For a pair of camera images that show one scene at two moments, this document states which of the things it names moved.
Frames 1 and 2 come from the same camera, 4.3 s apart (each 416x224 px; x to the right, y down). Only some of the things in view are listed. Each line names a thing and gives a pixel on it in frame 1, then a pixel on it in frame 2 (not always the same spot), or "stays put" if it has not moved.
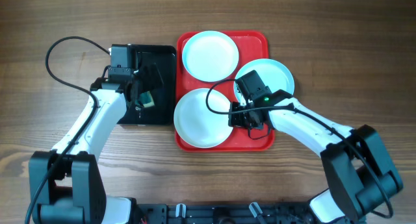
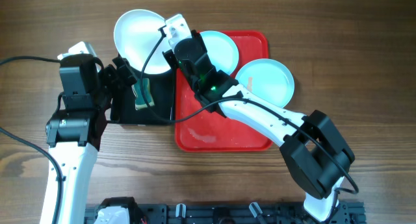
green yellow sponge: x=145 y=99 stays put
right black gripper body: x=244 y=119 -> x=170 y=58
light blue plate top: x=210 y=56 stays put
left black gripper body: x=146 y=83 -> x=114 y=82
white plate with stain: x=196 y=124 -> x=135 y=34
